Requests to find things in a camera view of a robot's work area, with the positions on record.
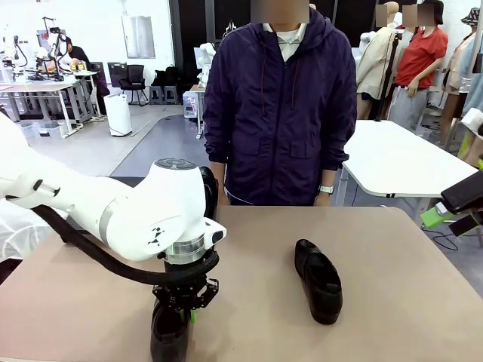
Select person's left forearm purple sleeve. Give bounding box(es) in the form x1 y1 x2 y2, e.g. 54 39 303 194
320 112 358 186

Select black tripod pole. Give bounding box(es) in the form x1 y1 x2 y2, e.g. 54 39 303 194
374 32 404 122

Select person's right hand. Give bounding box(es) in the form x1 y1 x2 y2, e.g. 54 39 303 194
217 175 230 207

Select black camera rig on desk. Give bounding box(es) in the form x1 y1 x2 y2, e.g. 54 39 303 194
35 15 72 82

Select black metal shoe stand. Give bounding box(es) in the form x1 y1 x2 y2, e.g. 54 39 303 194
109 176 152 189

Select white table with white legs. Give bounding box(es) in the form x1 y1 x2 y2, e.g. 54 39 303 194
339 119 483 227

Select black backpack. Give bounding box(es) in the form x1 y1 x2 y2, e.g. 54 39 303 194
150 64 181 88

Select black leather loafer shoe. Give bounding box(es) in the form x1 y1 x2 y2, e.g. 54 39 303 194
149 297 194 362
294 238 343 325
198 165 220 220

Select white desk grey legs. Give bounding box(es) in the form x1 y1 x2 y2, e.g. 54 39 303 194
0 69 101 139

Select person's right forearm purple sleeve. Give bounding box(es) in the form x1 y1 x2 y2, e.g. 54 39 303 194
204 120 230 178

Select figure in red t-shirt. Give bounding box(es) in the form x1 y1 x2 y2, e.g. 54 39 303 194
388 0 450 133

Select person in purple jacket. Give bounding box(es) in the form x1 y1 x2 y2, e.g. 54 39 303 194
203 9 358 207

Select seated person in black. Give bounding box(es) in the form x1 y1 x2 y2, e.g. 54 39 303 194
63 35 110 110

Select left arm black cable sleeve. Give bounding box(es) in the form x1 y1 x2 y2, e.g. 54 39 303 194
32 203 220 287

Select white translucent plastic cover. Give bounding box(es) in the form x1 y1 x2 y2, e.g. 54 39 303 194
0 199 69 263

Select clear storage bin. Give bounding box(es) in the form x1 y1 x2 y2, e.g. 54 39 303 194
37 121 61 140

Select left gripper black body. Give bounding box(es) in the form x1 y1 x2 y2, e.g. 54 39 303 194
164 260 209 301

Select mannequin in beige jacket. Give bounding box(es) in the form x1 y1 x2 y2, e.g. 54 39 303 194
356 2 401 121

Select grey wall panel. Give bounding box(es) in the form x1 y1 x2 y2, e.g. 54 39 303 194
121 15 156 60

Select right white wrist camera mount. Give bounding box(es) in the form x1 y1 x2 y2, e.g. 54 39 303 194
460 107 483 137

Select black office chair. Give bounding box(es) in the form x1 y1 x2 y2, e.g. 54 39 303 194
119 64 149 107

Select black floor cable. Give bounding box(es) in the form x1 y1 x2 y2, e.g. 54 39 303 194
432 233 460 252

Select mannequin with bucket hat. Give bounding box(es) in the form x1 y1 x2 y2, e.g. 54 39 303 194
441 7 478 152

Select white air purifier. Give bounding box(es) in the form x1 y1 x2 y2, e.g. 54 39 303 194
103 94 133 137

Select clear water jug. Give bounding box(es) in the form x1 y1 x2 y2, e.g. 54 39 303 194
183 90 197 120

